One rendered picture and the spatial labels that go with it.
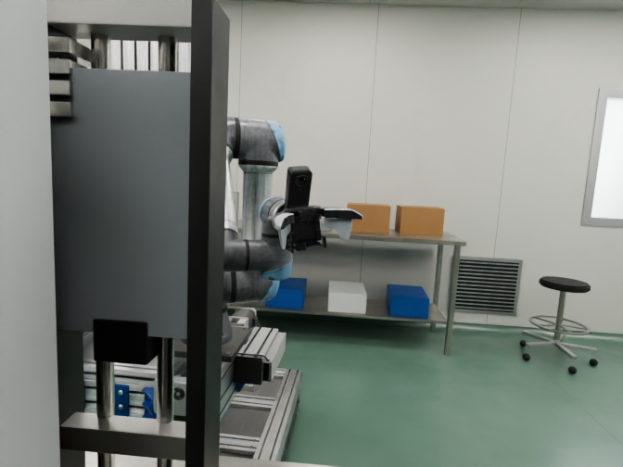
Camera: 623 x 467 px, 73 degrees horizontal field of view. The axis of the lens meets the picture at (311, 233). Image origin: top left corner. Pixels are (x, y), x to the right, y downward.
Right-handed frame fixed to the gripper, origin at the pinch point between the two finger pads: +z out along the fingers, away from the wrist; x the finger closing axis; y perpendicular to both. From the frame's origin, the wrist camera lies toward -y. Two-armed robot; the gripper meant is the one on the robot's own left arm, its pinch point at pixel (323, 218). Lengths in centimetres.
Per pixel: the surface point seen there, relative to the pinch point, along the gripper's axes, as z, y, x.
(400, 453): -94, 134, -66
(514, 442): -85, 143, -129
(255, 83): -315, -79, -63
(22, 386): 38, 2, 34
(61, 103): 25.3, -16.2, 31.7
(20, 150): 37, -12, 32
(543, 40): -218, -93, -290
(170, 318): 28.6, 2.6, 25.7
